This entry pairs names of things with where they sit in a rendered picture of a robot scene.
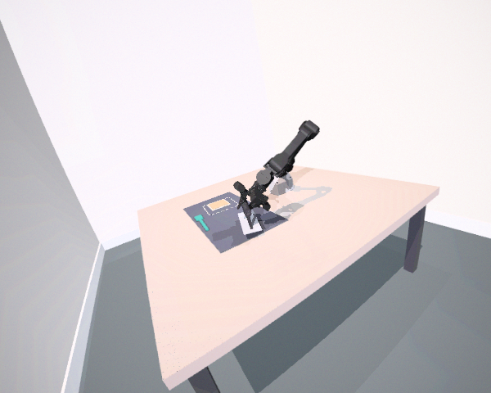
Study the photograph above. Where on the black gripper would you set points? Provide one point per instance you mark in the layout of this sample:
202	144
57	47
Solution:
244	193

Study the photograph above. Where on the peach square tile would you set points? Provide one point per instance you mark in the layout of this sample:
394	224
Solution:
218	204

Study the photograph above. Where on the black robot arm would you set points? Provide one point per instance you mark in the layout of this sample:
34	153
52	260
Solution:
282	163

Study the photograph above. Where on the grey rectangular mat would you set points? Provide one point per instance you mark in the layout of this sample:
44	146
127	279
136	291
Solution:
225	231

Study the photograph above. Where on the turquoise small trowel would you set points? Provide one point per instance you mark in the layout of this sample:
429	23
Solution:
199	218

